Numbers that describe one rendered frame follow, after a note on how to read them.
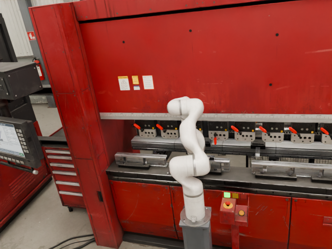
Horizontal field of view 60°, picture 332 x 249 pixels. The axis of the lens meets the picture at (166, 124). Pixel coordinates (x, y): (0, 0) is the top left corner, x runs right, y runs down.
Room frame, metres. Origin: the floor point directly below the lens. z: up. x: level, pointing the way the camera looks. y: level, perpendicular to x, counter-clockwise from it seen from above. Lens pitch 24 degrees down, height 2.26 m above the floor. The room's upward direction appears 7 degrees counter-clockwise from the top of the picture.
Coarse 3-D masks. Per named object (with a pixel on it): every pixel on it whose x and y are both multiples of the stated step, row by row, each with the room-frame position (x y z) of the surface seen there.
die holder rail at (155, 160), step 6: (120, 156) 2.35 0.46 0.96; (126, 156) 2.33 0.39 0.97; (132, 156) 2.31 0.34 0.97; (138, 156) 2.29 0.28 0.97; (144, 156) 2.28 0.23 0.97; (150, 156) 2.27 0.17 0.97; (156, 156) 2.26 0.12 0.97; (162, 156) 2.24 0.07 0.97; (132, 162) 2.31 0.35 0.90; (138, 162) 2.29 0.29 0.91; (144, 162) 2.29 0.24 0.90; (150, 162) 2.25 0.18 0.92; (156, 162) 2.23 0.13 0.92; (162, 162) 2.21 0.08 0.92
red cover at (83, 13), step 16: (80, 0) 2.35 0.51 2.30; (96, 0) 2.30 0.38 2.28; (112, 0) 2.25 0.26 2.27; (128, 0) 2.21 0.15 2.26; (144, 0) 2.17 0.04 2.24; (160, 0) 2.13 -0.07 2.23; (176, 0) 2.09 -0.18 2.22; (192, 0) 2.05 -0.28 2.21; (208, 0) 2.01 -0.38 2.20; (224, 0) 1.98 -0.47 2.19; (240, 0) 1.94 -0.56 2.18; (256, 0) 1.91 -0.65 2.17; (80, 16) 2.35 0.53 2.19; (96, 16) 2.31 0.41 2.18; (112, 16) 2.26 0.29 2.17
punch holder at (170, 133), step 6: (162, 120) 2.18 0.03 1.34; (168, 120) 2.16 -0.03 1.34; (174, 120) 2.14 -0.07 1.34; (162, 126) 2.18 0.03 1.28; (168, 126) 2.16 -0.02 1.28; (174, 126) 2.14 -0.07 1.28; (162, 132) 2.18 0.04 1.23; (168, 132) 2.16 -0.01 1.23; (174, 132) 2.14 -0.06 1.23; (174, 138) 2.14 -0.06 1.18
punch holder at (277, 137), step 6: (264, 126) 1.90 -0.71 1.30; (270, 126) 1.89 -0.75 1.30; (276, 126) 1.87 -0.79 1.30; (282, 126) 1.86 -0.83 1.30; (270, 132) 1.89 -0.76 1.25; (276, 132) 1.87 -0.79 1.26; (282, 132) 1.86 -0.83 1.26; (264, 138) 1.90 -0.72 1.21; (270, 138) 1.88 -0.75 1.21; (276, 138) 1.87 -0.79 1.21; (282, 138) 1.85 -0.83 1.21
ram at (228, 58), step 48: (96, 48) 2.34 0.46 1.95; (144, 48) 2.20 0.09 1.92; (192, 48) 2.08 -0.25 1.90; (240, 48) 1.96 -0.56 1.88; (288, 48) 1.85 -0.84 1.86; (96, 96) 2.38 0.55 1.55; (144, 96) 2.22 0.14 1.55; (192, 96) 2.09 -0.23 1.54; (240, 96) 1.96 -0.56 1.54; (288, 96) 1.85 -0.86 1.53
